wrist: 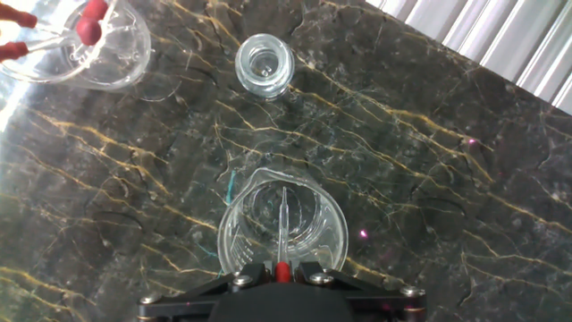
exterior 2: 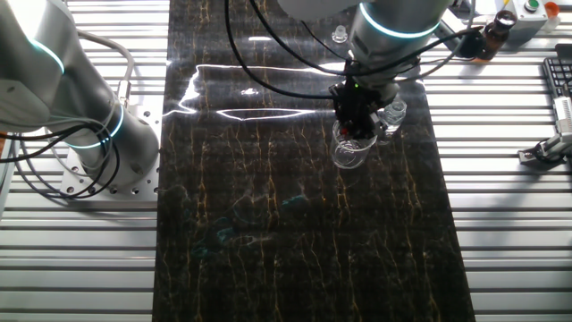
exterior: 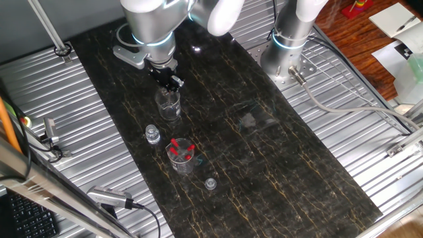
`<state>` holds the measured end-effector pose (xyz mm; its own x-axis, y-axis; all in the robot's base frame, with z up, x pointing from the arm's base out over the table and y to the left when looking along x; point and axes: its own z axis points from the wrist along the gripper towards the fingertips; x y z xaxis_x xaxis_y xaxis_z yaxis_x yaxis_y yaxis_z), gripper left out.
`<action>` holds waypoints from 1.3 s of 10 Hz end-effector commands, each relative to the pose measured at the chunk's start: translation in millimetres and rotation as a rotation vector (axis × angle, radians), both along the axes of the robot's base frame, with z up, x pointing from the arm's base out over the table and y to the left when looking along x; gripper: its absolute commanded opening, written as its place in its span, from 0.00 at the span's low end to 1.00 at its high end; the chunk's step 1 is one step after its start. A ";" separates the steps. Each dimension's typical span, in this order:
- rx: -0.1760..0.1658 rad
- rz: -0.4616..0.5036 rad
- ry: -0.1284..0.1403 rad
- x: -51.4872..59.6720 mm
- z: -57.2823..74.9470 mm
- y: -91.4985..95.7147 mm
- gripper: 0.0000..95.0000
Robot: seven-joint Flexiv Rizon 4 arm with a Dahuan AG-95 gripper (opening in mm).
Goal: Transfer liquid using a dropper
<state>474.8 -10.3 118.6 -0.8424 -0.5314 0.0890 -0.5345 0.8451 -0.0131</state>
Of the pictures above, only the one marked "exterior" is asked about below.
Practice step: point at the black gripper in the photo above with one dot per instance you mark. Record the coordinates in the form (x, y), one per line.
(162, 74)

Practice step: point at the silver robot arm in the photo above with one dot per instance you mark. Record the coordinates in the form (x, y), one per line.
(152, 20)

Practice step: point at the empty glass beaker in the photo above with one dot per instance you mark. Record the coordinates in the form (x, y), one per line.
(169, 112)

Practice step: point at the small clear glass bottle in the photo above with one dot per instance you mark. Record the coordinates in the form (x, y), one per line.
(152, 135)

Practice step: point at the red-tipped metal tongs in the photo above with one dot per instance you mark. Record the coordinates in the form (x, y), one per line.
(187, 157)

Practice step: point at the glass beaker holding droppers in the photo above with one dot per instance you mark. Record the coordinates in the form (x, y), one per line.
(181, 167)

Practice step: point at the clear glass bottle stopper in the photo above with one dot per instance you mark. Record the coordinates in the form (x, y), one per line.
(210, 183)

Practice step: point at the grey clamp tool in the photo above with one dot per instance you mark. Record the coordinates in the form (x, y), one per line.
(50, 127)

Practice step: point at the dark marble pattern mat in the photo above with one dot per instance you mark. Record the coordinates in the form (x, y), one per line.
(264, 182)

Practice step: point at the red yellow emergency button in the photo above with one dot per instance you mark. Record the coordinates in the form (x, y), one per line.
(26, 123)

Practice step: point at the orange pole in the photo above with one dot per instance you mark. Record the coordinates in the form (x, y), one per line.
(8, 129)

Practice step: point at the reddish brown wooden desk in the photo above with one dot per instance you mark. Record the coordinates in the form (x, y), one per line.
(350, 39)

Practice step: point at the black keyboard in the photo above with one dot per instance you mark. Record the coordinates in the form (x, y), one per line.
(29, 218)

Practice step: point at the white paper with black marker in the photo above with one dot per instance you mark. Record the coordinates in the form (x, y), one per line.
(390, 59)

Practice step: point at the white notebook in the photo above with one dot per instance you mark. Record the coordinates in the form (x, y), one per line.
(386, 20)

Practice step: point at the translucent green plastic container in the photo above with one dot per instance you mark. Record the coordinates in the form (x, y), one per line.
(409, 82)

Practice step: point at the dark pen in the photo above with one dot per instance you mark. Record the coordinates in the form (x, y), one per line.
(406, 23)

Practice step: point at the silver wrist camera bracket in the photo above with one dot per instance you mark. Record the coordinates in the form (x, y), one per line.
(130, 57)

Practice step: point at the black and silver camera bracket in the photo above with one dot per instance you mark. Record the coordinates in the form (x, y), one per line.
(49, 139)

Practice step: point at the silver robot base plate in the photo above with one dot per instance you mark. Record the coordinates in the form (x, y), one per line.
(307, 71)

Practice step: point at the slanted aluminium post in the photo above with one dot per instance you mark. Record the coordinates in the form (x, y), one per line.
(47, 23)

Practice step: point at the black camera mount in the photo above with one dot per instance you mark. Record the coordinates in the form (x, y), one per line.
(109, 211)

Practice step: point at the aluminium frame beam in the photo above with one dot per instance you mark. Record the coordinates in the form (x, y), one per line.
(49, 191)

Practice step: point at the aluminium frame profile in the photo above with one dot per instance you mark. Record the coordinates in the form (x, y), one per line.
(414, 110)
(406, 142)

